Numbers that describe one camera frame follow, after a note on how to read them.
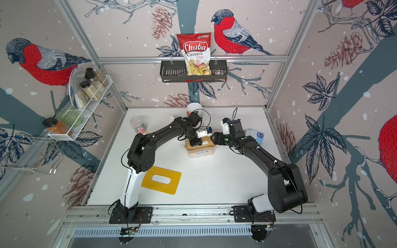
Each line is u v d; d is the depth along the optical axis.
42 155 0.64
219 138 0.78
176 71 0.95
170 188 0.83
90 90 0.76
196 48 0.80
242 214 0.73
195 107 1.01
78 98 0.70
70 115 0.71
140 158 0.56
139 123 1.01
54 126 0.60
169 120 1.04
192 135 0.82
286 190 0.42
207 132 0.85
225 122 0.80
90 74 0.80
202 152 0.90
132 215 0.65
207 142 0.94
